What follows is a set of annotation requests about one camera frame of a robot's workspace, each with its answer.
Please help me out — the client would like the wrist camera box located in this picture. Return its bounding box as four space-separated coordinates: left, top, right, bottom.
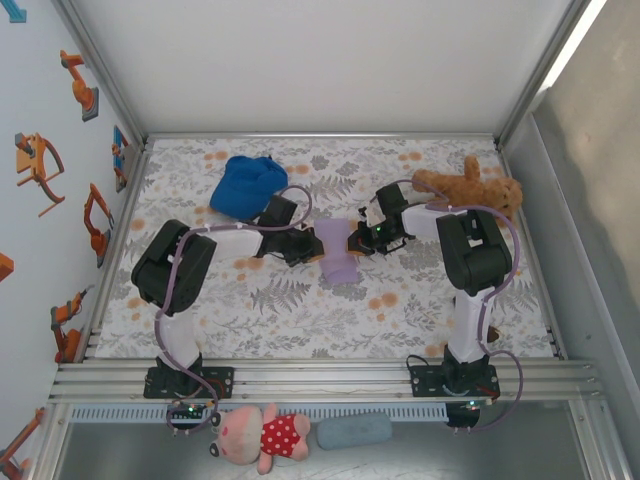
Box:
373 182 412 221
258 194 300 232

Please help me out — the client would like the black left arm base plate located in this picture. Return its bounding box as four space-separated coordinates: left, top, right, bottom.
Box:
143 366 235 400

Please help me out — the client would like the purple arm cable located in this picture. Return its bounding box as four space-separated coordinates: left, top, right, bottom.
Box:
409 179 526 434
155 184 314 436

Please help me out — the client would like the brown teddy bear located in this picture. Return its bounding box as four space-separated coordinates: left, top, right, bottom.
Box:
410 155 525 221

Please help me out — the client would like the grey-blue soft pouch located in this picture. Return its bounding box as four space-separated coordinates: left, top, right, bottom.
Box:
316 412 394 451

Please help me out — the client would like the blue cloth cap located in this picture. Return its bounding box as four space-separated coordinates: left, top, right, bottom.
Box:
209 155 290 221

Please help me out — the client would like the lilac paper sheet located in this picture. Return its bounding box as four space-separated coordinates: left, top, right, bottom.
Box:
313 218 359 285

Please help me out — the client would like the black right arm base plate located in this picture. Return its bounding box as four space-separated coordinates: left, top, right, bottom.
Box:
408 364 501 399

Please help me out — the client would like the black controller board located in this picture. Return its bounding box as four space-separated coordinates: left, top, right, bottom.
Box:
444 398 489 430
166 399 207 426

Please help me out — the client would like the floral printed table mat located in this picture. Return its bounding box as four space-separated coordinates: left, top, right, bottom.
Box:
94 137 556 359

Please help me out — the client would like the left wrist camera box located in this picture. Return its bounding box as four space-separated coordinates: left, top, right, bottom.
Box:
258 194 300 232

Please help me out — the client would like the white slotted cable duct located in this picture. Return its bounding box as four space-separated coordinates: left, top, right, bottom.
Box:
69 403 449 422

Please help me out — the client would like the pink pig plush toy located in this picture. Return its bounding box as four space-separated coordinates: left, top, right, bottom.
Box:
208 402 312 475

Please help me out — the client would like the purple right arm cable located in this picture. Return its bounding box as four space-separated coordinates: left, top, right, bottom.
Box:
409 179 526 434

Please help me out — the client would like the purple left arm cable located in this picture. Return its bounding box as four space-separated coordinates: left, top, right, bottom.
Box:
155 184 314 436

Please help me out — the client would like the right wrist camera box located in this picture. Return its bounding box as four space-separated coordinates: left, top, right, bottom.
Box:
373 182 412 221

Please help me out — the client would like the aluminium extrusion frame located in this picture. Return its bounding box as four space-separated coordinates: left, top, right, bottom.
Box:
47 0 640 480

